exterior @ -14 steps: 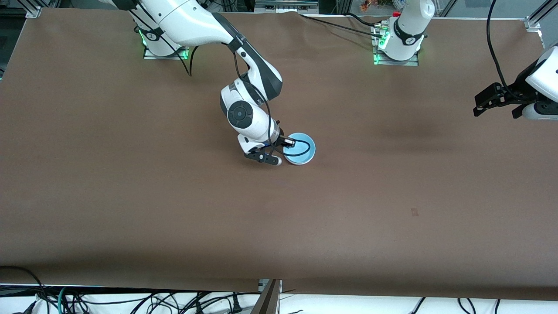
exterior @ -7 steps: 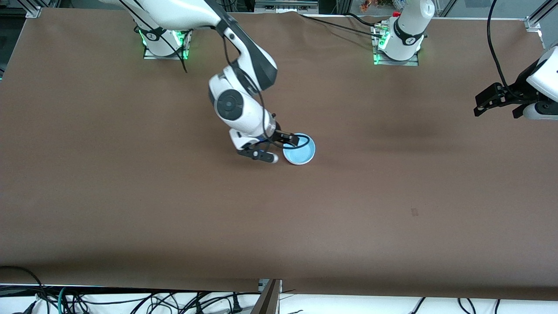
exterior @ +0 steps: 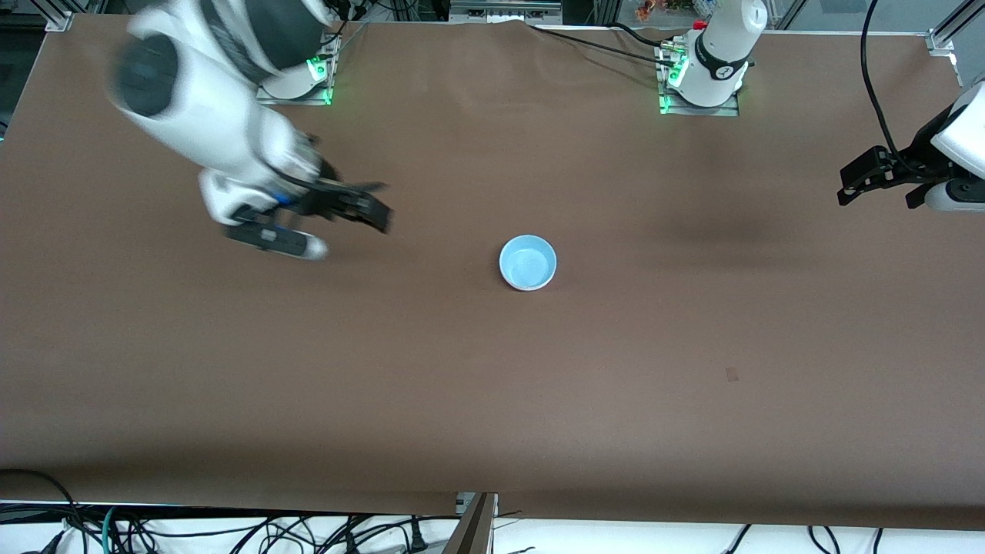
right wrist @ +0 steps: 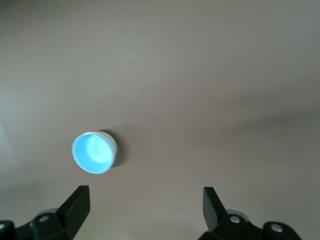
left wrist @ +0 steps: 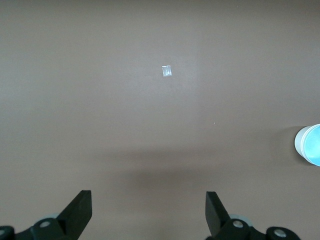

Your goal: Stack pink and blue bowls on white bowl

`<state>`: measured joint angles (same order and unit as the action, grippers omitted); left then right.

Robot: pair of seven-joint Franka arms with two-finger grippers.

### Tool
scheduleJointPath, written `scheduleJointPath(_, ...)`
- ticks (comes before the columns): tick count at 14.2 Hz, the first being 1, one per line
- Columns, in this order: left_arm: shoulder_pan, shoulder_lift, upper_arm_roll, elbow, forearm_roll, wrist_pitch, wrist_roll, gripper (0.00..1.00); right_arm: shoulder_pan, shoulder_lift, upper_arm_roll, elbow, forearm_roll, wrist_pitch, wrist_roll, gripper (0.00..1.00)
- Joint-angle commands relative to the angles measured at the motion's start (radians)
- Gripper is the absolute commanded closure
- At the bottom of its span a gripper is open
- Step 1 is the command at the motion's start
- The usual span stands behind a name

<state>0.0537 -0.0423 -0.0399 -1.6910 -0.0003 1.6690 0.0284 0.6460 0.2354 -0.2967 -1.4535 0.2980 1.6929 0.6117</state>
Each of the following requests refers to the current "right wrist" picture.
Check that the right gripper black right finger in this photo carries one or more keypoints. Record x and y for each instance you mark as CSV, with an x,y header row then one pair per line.
x,y
215,215

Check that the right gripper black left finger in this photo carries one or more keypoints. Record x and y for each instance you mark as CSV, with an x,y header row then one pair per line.
x,y
70,215

